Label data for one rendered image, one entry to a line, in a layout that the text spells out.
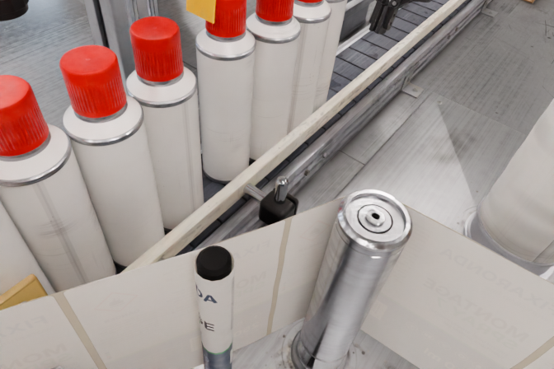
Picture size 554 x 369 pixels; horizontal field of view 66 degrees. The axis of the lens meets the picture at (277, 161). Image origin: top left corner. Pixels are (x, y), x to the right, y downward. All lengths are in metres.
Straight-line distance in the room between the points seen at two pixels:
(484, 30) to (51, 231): 0.88
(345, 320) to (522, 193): 0.20
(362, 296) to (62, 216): 0.20
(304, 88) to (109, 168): 0.24
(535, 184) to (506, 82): 0.47
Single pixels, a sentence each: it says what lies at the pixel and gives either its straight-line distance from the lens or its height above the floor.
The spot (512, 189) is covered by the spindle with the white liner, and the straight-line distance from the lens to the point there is 0.42.
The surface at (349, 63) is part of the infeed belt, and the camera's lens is 0.68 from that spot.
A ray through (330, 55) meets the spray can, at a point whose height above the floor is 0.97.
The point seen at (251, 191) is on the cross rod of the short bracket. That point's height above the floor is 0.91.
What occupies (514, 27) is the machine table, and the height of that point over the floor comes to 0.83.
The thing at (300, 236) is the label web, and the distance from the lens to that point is 0.24.
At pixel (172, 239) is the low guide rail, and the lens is 0.39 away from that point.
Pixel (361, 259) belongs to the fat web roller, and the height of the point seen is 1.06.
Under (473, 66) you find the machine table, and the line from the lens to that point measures 0.87.
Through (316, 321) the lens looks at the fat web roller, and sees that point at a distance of 0.30.
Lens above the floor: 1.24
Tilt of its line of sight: 46 degrees down
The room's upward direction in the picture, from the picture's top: 7 degrees clockwise
